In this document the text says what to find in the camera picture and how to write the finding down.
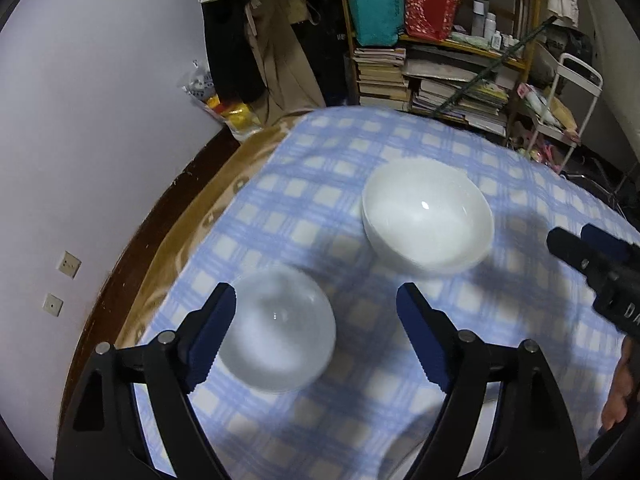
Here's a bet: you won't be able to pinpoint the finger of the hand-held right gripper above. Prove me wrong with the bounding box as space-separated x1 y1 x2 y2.
546 227 608 286
581 223 640 263

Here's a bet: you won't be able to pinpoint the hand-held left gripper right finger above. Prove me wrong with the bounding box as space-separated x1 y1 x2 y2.
396 282 583 480

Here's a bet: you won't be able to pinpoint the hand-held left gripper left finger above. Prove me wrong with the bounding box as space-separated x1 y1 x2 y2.
52 282 237 480

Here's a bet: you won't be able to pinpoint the small white red band bowl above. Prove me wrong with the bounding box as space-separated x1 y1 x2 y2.
216 266 337 394

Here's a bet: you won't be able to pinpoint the large white cartoon print bowl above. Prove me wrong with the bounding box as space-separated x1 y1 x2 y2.
361 159 496 276

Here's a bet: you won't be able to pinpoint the person's right hand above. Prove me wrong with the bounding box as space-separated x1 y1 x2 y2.
600 335 640 433

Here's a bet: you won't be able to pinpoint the brown flower blanket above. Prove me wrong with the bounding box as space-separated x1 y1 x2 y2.
117 110 311 346

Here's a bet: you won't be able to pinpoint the white trolley cart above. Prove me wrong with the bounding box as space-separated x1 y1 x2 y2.
517 52 604 173

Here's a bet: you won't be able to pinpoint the black bag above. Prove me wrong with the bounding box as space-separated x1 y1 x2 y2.
530 25 593 86

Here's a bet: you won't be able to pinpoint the blue checked cloth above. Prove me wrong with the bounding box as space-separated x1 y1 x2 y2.
135 107 640 480

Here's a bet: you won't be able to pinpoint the black pole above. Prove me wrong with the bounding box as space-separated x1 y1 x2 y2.
435 15 556 116

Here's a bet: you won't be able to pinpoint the yellow red packets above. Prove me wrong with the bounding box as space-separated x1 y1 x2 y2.
207 95 263 141

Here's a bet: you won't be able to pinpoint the wooden shelf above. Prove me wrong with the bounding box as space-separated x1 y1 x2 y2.
337 0 543 73

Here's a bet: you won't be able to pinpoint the row of white bottles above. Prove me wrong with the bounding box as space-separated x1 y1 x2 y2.
470 0 521 52

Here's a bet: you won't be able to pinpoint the stack of old books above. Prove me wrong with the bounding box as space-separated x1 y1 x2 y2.
354 47 408 111

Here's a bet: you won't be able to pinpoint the beige coat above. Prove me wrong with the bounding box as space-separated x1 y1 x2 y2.
245 0 328 126

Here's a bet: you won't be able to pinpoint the red patterned bag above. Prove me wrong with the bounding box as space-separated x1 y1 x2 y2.
402 0 466 42

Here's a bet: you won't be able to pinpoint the teal bag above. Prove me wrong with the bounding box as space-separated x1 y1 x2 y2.
345 0 405 47

